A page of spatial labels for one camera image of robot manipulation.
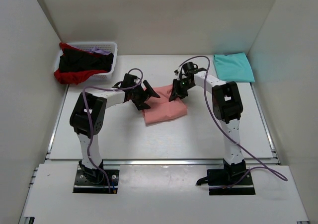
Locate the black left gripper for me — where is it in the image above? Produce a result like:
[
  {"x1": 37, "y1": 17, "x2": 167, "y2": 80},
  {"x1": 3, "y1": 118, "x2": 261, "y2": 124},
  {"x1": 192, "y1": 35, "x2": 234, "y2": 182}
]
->
[{"x1": 130, "y1": 80, "x2": 159, "y2": 111}]

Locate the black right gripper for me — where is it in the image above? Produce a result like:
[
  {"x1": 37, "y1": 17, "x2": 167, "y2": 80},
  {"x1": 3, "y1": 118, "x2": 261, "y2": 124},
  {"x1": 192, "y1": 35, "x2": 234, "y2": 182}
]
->
[{"x1": 170, "y1": 79, "x2": 195, "y2": 103}]

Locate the pink t shirt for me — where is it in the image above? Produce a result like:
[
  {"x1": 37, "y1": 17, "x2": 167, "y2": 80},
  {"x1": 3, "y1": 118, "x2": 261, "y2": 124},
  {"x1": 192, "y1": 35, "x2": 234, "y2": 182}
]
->
[{"x1": 143, "y1": 84, "x2": 187, "y2": 125}]

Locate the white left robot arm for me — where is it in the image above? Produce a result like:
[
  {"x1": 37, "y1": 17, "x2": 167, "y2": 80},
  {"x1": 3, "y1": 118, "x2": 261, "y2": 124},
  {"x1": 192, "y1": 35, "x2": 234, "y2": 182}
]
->
[{"x1": 70, "y1": 73, "x2": 160, "y2": 183}]

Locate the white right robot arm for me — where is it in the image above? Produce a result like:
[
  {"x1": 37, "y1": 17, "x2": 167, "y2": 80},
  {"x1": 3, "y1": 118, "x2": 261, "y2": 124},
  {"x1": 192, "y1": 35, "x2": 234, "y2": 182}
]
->
[{"x1": 169, "y1": 62, "x2": 244, "y2": 165}]

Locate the folded teal t shirt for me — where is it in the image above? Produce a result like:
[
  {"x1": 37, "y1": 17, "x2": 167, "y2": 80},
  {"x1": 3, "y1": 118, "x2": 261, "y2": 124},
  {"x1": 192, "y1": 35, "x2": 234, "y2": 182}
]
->
[{"x1": 213, "y1": 52, "x2": 255, "y2": 82}]

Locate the white plastic basket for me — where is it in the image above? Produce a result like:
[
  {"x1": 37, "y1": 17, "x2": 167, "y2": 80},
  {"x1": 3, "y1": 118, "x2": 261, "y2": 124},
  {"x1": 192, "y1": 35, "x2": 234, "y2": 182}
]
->
[{"x1": 53, "y1": 42, "x2": 118, "y2": 84}]

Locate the lavender t shirt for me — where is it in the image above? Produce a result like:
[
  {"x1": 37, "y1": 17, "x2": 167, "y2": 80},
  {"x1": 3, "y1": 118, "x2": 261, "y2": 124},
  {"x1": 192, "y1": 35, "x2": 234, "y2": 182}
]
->
[{"x1": 90, "y1": 47, "x2": 111, "y2": 55}]

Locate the red t shirt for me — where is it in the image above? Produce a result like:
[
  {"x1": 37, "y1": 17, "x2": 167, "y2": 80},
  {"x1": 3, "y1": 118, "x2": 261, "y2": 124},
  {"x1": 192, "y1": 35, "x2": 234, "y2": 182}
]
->
[{"x1": 54, "y1": 42, "x2": 100, "y2": 84}]

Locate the black t shirt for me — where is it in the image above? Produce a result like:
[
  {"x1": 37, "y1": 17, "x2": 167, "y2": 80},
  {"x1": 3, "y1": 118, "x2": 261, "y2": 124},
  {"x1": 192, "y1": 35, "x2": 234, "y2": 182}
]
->
[{"x1": 59, "y1": 49, "x2": 114, "y2": 73}]

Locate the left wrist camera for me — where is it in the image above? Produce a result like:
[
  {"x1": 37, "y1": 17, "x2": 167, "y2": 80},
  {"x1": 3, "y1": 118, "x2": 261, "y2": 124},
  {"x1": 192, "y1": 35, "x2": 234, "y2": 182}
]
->
[{"x1": 134, "y1": 78, "x2": 142, "y2": 85}]

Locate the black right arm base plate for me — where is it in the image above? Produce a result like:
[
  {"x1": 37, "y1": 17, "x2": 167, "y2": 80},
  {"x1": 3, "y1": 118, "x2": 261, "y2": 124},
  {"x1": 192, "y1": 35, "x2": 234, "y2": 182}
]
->
[{"x1": 196, "y1": 160, "x2": 256, "y2": 196}]

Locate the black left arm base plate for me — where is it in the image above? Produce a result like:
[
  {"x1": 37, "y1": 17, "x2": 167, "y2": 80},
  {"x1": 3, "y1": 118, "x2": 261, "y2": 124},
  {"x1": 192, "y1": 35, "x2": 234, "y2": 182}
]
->
[{"x1": 73, "y1": 165, "x2": 120, "y2": 194}]

